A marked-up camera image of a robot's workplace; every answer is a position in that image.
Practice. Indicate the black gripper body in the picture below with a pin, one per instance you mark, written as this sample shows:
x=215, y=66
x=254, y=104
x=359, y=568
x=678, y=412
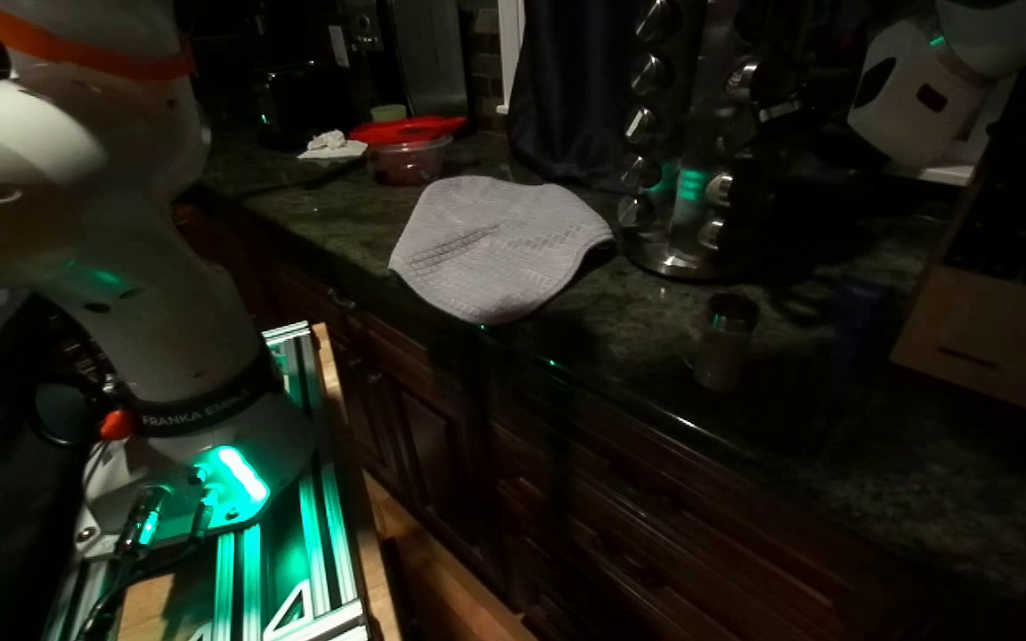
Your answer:
x=811, y=155

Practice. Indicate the chrome carousel spice rack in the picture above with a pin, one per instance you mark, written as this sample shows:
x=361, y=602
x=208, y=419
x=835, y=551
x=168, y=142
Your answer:
x=691, y=180

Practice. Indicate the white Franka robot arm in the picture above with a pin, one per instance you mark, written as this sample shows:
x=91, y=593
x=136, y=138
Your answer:
x=61, y=180

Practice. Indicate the small glass spice jar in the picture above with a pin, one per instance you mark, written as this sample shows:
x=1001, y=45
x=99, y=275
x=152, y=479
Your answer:
x=729, y=345

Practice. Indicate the black curtain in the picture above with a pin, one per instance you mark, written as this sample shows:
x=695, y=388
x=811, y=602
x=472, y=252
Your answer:
x=569, y=84

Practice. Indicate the grey waffle dish cloth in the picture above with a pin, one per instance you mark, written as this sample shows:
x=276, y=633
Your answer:
x=498, y=252

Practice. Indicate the grey upright appliance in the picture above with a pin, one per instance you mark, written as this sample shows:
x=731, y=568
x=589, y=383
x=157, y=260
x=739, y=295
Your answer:
x=428, y=56

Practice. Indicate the red lidded plastic container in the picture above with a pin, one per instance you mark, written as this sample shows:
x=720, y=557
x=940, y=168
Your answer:
x=406, y=141

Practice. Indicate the dark wooden kitchen cabinet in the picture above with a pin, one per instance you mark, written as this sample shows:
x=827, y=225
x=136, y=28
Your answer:
x=608, y=509

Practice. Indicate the white crumpled cloth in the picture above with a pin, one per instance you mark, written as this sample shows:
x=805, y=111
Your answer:
x=333, y=148

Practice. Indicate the dark countertop appliance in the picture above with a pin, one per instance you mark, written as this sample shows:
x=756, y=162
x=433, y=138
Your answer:
x=292, y=100

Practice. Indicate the wooden base board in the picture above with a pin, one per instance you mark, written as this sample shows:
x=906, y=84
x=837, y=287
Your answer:
x=353, y=476

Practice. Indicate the red round button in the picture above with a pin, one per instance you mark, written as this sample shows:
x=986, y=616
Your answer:
x=114, y=424

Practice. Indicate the aluminium profile mounting frame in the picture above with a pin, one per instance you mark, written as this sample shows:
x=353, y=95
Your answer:
x=302, y=570

